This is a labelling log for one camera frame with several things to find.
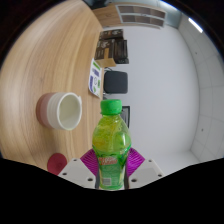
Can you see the green drink bottle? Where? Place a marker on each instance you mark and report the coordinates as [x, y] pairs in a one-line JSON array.
[[111, 143]]

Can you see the white and pink ribbed cup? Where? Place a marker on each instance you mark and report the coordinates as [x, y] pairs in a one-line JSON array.
[[51, 111]]

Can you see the black padded office chair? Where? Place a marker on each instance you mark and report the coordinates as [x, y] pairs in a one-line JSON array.
[[115, 82]]

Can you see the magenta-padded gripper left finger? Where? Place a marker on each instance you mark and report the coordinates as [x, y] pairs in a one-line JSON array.
[[76, 171]]

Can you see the white purple green leaflet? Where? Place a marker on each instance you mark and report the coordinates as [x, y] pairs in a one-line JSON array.
[[95, 78]]

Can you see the tan cardboard box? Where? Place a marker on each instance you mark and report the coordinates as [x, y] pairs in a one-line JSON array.
[[105, 55]]

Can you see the rectangular ceiling light panel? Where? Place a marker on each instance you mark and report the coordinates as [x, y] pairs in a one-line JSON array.
[[195, 25]]

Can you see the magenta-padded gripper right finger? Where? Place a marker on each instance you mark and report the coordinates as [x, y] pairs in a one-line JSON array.
[[147, 171]]

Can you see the wooden glass-door shelf cabinet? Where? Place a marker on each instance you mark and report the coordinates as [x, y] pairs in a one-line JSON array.
[[140, 15]]

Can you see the flat round red coaster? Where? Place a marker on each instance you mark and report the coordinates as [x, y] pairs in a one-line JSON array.
[[56, 163]]

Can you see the dark brown printed carton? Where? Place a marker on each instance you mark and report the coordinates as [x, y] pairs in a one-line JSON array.
[[121, 51]]

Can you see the small dark brown carton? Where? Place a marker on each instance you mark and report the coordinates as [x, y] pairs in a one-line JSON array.
[[111, 34]]

